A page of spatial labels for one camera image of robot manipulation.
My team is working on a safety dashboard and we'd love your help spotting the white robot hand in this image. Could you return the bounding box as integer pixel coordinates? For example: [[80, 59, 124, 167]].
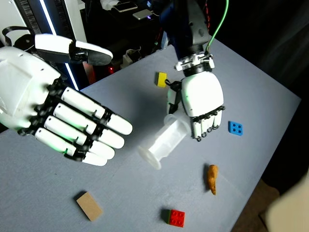
[[165, 71, 225, 143], [0, 33, 133, 167]]

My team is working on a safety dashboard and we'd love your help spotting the large clear plastic syringe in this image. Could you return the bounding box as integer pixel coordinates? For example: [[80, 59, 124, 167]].
[[138, 113, 191, 170]]

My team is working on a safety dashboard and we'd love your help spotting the yellow rectangular block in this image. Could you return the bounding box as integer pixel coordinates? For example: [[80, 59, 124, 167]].
[[154, 72, 168, 88]]

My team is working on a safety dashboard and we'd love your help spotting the blue square four-hole block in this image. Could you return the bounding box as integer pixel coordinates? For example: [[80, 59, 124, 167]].
[[227, 120, 244, 137]]

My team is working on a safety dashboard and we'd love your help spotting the orange-brown toy food piece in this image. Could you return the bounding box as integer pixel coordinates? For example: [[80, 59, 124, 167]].
[[207, 164, 219, 195]]

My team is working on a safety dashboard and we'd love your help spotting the black curtain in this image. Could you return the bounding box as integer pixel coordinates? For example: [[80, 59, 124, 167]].
[[231, 0, 309, 196]]

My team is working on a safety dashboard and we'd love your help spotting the silver power bank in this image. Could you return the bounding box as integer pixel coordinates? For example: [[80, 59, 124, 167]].
[[132, 9, 154, 21]]

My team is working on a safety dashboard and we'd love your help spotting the smartphone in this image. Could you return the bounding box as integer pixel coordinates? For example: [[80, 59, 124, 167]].
[[113, 1, 139, 13]]

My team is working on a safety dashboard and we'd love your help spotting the grey table cloth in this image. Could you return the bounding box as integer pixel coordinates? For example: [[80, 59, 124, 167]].
[[0, 36, 302, 232]]

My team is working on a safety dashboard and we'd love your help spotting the red and green toy brick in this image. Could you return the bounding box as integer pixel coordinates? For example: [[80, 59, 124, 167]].
[[165, 209, 186, 228]]

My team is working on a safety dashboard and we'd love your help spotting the tan wooden block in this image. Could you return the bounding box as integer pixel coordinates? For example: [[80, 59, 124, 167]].
[[76, 191, 104, 222]]

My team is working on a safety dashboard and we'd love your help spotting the pale beige rounded object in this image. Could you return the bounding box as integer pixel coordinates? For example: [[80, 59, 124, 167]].
[[259, 177, 309, 232]]

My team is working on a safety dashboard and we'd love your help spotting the green cable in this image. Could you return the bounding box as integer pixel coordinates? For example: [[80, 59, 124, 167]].
[[205, 0, 229, 55]]

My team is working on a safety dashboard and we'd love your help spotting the red braided cable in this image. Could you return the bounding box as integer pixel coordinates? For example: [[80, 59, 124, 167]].
[[204, 0, 211, 29]]

